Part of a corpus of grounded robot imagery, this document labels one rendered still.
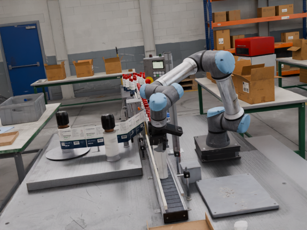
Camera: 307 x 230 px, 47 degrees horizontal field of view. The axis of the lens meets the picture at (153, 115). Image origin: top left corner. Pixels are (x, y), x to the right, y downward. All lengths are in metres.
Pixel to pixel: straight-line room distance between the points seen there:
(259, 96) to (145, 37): 6.31
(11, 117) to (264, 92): 2.71
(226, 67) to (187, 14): 8.12
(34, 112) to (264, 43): 5.15
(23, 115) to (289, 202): 3.02
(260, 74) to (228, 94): 1.83
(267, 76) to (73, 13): 6.94
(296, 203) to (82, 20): 8.66
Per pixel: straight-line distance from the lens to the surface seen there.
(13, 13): 10.21
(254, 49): 7.58
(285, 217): 1.63
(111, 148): 2.19
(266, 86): 3.82
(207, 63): 1.85
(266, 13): 9.72
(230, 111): 2.01
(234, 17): 9.41
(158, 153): 1.83
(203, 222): 1.58
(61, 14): 9.92
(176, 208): 1.60
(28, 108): 4.02
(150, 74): 2.30
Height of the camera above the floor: 1.66
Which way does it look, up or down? 14 degrees down
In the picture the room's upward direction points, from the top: 6 degrees counter-clockwise
